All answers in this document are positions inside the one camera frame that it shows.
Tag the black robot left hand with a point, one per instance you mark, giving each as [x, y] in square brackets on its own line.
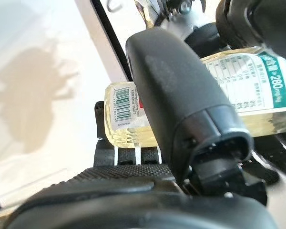
[252, 19]

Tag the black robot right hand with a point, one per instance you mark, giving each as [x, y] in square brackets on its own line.
[176, 90]

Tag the yellow drink bottle white cap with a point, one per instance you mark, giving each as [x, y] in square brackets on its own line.
[243, 78]

